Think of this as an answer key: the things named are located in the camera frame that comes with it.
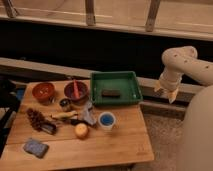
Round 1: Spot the red stick in bowl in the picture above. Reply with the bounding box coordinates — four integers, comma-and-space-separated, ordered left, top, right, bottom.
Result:
73, 79, 80, 99

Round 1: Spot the white cup blue inside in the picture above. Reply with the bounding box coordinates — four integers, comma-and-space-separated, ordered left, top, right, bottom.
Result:
98, 112, 116, 131

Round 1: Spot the cream wooden-handled tool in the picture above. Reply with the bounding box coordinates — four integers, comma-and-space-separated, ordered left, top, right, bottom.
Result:
51, 111, 78, 119

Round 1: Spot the black chair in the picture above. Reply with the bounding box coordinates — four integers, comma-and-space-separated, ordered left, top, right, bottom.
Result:
0, 76, 20, 156

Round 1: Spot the blue sponge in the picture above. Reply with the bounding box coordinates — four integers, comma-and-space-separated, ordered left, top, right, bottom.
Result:
23, 138, 49, 158

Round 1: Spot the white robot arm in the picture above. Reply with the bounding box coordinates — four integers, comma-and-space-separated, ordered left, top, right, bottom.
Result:
154, 46, 213, 171

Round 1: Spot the small black box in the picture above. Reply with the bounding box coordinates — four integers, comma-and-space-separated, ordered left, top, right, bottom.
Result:
41, 122, 56, 135

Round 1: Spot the small metal cup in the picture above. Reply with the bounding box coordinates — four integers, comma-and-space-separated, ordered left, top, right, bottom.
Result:
59, 98, 71, 112

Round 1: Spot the grey crumpled cloth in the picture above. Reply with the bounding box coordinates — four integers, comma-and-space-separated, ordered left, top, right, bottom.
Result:
80, 101, 97, 126

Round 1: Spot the green plastic tray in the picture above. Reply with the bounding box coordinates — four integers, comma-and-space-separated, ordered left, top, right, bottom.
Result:
90, 71, 143, 106

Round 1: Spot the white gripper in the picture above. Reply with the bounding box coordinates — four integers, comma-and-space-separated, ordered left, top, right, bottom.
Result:
154, 70, 182, 104

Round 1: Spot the dark maroon bowl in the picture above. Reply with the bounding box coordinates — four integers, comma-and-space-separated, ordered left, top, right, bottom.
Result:
64, 81, 88, 102

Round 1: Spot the brown pine cone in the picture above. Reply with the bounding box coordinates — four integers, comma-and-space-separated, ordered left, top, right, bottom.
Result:
27, 108, 45, 131

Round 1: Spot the yellow round fruit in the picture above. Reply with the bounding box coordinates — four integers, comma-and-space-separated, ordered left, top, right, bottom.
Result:
74, 123, 89, 139

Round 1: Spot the red-brown bowl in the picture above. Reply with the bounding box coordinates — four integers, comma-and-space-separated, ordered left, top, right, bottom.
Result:
32, 82, 55, 103

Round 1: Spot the dark brown eraser block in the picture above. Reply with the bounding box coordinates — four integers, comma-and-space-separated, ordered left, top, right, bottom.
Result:
101, 90, 120, 98

